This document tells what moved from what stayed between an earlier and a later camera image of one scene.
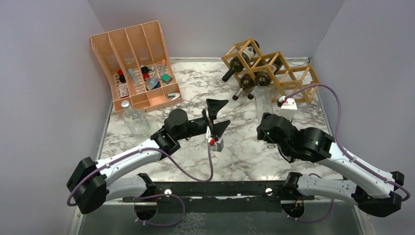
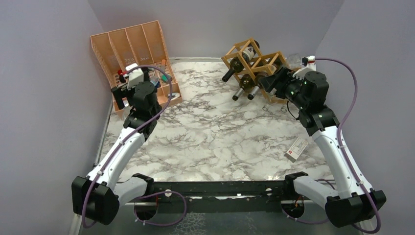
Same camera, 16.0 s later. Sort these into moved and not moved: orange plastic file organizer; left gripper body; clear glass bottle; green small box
Moved: left gripper body; clear glass bottle
Not moved: green small box; orange plastic file organizer
